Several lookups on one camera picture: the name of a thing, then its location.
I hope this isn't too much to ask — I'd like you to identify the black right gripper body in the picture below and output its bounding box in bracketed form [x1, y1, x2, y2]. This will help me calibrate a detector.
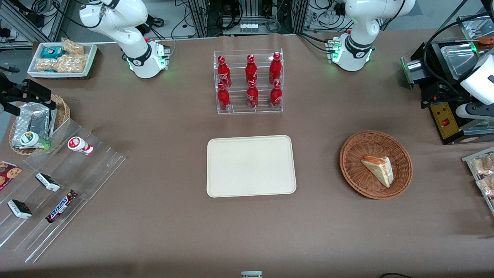
[0, 73, 57, 116]

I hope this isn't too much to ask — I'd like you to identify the triangle sandwich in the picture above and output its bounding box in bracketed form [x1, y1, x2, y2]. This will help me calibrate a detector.
[361, 156, 394, 188]

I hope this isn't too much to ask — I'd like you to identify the small brown wicker basket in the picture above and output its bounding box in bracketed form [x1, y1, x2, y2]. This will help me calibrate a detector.
[8, 95, 71, 155]

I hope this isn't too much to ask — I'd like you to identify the white rectangular snack tray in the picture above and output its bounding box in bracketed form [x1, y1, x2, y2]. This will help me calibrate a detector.
[27, 42, 98, 79]

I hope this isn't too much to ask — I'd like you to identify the cream plastic tray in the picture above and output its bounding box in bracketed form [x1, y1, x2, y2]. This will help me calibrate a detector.
[207, 135, 297, 198]

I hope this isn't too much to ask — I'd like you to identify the large brown wicker basket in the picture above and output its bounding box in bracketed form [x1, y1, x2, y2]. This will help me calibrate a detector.
[340, 131, 413, 200]

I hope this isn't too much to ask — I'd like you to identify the grey tray with snacks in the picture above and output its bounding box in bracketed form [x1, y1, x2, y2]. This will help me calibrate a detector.
[462, 147, 494, 217]

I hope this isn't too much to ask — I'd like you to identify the silver foil pack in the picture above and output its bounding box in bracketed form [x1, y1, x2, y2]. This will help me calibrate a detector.
[12, 103, 58, 149]

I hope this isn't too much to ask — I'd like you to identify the large rice cracker pack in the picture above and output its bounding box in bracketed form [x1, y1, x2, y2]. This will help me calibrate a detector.
[36, 54, 88, 73]

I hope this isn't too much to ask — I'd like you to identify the teal snack pack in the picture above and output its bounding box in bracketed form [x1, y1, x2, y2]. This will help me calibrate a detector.
[41, 46, 64, 59]

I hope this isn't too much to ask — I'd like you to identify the green white yogurt bottle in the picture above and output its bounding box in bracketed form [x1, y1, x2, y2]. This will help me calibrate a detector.
[20, 131, 51, 152]

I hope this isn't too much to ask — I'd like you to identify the small rice cracker pack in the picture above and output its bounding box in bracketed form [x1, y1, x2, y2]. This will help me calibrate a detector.
[62, 39, 85, 55]

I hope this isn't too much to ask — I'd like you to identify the red white yogurt bottle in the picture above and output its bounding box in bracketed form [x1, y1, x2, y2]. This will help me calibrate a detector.
[68, 136, 94, 156]

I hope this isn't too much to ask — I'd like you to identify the chocolate chip cookie pack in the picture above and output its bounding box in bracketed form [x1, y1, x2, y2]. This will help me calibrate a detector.
[0, 160, 22, 192]

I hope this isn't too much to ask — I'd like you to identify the black white snack bar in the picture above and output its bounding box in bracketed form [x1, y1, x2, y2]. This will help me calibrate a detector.
[36, 173, 61, 192]
[7, 199, 33, 220]

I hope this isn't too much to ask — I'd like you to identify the clear acrylic stepped display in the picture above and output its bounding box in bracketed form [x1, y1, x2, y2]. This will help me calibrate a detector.
[0, 118, 126, 263]

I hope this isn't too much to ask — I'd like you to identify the snickers chocolate bar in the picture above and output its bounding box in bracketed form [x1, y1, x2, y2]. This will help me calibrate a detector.
[46, 190, 79, 224]

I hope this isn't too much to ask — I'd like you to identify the red cola bottle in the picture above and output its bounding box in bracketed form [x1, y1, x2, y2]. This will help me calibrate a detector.
[217, 56, 232, 88]
[217, 83, 231, 111]
[270, 81, 283, 108]
[247, 80, 259, 109]
[245, 54, 258, 83]
[269, 52, 282, 85]

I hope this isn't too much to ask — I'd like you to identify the clear acrylic bottle rack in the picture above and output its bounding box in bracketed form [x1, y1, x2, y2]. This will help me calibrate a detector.
[213, 48, 284, 115]

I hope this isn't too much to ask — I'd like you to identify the black food warmer machine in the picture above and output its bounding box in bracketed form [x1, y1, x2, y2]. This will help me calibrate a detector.
[401, 14, 494, 146]

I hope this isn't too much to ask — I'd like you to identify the steel food pan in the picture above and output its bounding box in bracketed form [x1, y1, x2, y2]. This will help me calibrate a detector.
[440, 42, 481, 81]

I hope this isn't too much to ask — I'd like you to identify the clear bag rice cracker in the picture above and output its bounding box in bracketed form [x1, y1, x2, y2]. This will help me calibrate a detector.
[475, 176, 494, 197]
[472, 154, 494, 176]

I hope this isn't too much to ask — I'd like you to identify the aluminium frame rack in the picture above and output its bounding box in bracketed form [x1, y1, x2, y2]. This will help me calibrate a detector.
[188, 0, 310, 38]

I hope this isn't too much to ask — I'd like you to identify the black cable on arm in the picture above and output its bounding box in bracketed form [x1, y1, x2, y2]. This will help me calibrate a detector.
[422, 12, 494, 102]

